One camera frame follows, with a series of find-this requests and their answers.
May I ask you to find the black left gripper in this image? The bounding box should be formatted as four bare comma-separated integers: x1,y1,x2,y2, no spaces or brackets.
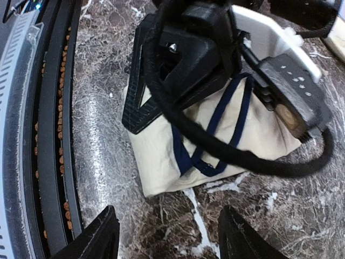
153,1,242,109

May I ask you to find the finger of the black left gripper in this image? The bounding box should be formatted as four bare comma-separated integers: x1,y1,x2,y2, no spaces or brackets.
122,14,161,134

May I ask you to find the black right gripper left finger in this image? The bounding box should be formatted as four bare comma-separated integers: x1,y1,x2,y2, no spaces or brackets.
52,206,120,259

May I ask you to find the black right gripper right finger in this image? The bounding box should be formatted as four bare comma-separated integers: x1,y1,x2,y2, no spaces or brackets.
218,206,286,259

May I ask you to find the cream underwear with navy trim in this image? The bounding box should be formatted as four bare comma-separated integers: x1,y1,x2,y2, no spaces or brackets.
129,73,301,197

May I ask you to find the grey slotted cable duct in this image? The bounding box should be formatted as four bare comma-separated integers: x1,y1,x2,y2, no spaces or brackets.
1,11,44,258

